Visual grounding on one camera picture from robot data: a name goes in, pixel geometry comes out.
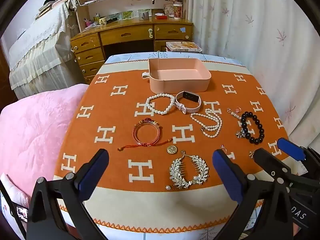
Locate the white floral curtain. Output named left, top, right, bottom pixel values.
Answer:
left=187, top=0, right=320, bottom=140

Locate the printed magazine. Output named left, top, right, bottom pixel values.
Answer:
left=166, top=41, right=202, bottom=53

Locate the red bangle with cord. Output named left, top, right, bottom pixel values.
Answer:
left=117, top=119, right=173, bottom=153

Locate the orange patterned blanket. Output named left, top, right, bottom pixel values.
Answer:
left=54, top=60, right=309, bottom=233

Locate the row of photo cards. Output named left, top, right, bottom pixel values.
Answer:
left=110, top=11, right=133, bottom=20

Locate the black bead bracelet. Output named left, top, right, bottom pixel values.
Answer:
left=240, top=111, right=265, bottom=144

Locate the stack of books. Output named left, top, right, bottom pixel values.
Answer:
left=35, top=0, right=68, bottom=19

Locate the white pearl necklace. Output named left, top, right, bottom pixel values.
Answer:
left=190, top=109, right=223, bottom=138

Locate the silver leaf hair comb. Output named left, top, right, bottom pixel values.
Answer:
left=169, top=151, right=209, bottom=189

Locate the floral paper cup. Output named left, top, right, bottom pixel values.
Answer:
left=173, top=3, right=183, bottom=20

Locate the floral bag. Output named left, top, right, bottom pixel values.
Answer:
left=164, top=1, right=175, bottom=18

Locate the wooden desk with drawers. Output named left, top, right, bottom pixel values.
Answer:
left=70, top=19, right=194, bottom=84

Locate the white lace furniture cover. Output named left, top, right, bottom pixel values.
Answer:
left=9, top=1, right=80, bottom=99

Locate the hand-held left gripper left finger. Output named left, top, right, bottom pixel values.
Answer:
left=26, top=149, right=110, bottom=240

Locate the white pearl bracelet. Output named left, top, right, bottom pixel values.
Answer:
left=145, top=94, right=175, bottom=115

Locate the pink plastic tray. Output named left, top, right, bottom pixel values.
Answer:
left=148, top=58, right=212, bottom=93

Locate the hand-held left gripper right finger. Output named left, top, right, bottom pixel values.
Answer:
left=212, top=149, right=293, bottom=240

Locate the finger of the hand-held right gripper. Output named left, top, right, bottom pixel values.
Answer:
left=253, top=148, right=310, bottom=183
left=277, top=138, right=320, bottom=166

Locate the pink fluffy blanket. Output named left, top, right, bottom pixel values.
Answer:
left=0, top=84, right=89, bottom=198

